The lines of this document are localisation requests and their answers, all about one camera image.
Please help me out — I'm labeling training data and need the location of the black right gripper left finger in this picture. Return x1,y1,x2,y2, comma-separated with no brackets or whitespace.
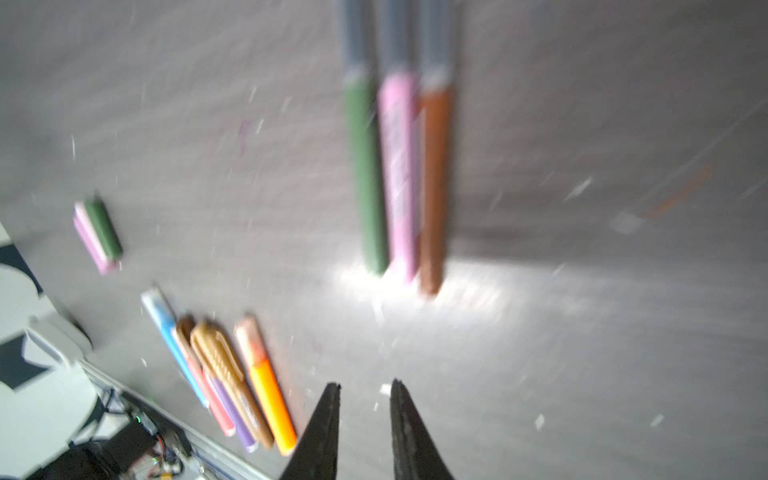
280,382,341,480

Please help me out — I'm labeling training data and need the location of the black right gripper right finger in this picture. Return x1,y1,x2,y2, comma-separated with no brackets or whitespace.
390,379,454,480

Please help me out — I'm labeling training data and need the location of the pink fountain pen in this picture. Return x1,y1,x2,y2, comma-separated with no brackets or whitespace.
374,0,421,283

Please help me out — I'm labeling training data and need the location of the green fountain pen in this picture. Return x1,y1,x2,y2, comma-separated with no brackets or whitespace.
335,1,389,276

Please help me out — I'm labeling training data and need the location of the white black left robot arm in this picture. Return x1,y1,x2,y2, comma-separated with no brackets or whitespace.
25,416,192,479

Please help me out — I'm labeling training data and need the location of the purple highlighter pen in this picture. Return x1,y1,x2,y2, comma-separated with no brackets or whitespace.
205,373,258,453

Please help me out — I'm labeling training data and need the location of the orange highlighter pen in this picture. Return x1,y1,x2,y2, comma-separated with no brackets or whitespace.
234,314,298,457

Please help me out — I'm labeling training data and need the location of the gold tan capped pen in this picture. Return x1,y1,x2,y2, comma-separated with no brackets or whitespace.
190,321,275,449

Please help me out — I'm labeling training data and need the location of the pink red highlighter pen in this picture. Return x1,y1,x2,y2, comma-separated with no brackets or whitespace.
186,358,235,437

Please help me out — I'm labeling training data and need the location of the brown capped cream pen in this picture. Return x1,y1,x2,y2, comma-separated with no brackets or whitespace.
173,315,199,364

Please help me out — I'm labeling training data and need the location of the blue highlighter pen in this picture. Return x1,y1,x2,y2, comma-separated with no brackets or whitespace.
140,287,209,409

